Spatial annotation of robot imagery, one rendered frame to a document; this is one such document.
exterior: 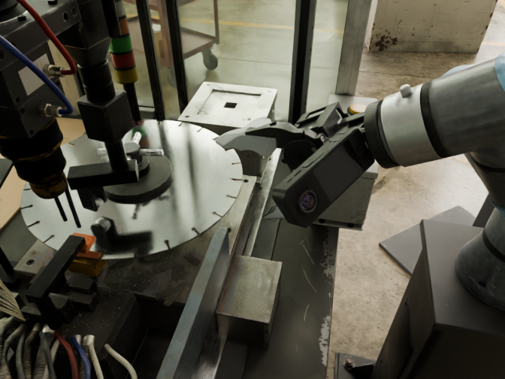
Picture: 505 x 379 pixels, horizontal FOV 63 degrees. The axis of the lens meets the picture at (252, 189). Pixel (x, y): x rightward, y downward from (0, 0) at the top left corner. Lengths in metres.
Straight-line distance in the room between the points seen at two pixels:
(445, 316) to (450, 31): 3.24
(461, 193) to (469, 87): 1.91
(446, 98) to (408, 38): 3.35
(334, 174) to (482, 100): 0.14
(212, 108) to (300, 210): 0.56
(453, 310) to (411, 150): 0.43
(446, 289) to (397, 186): 1.43
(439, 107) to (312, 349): 0.43
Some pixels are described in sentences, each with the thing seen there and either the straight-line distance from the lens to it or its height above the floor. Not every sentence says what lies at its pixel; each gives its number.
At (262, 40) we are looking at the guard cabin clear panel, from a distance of 0.99.
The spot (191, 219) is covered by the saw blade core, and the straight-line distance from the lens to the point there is 0.57.
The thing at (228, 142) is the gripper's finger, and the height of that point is 1.07.
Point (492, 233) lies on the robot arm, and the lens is 0.77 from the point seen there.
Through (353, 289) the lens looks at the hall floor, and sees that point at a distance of 1.70.
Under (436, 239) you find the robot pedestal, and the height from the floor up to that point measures 0.75.
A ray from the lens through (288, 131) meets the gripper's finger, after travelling 0.45.
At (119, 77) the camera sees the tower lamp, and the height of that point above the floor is 0.98.
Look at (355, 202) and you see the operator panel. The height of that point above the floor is 0.82.
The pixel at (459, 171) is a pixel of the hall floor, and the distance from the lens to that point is 2.44.
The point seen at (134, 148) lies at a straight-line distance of 0.63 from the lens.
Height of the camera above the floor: 1.35
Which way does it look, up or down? 41 degrees down
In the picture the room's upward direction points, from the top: straight up
